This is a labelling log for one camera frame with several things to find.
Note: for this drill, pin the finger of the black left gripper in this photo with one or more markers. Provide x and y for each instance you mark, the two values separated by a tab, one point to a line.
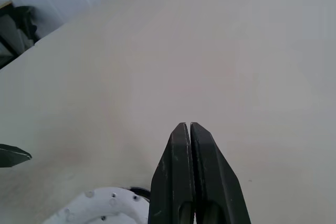
11	157

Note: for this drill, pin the round motor lid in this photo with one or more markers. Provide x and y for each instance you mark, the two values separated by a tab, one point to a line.
99	205

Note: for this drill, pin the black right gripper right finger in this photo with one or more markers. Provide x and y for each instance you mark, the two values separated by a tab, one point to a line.
218	176

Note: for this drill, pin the dark cluttered shelf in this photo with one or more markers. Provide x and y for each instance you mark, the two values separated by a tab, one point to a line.
23	24

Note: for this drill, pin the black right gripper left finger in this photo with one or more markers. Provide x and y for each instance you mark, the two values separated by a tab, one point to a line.
173	176

